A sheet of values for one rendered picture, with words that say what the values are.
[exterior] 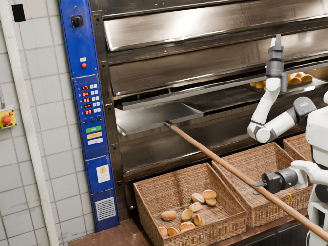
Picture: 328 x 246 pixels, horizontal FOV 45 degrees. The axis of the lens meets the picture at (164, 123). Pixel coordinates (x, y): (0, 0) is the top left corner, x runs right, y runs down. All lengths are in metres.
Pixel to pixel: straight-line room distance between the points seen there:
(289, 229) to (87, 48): 1.68
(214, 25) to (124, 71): 0.63
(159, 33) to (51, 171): 1.03
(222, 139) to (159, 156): 0.48
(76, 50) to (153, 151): 0.83
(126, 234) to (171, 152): 0.60
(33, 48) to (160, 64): 0.75
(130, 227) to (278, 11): 1.73
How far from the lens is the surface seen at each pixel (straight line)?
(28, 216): 2.56
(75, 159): 2.45
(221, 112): 2.76
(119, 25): 2.34
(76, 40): 2.23
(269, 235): 2.69
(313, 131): 2.13
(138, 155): 2.58
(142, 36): 2.36
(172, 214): 2.66
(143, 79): 2.42
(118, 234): 2.64
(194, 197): 2.74
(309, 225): 1.64
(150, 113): 2.78
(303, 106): 2.23
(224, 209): 2.75
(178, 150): 2.67
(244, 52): 2.76
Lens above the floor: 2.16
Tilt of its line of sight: 22 degrees down
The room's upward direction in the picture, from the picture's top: 5 degrees counter-clockwise
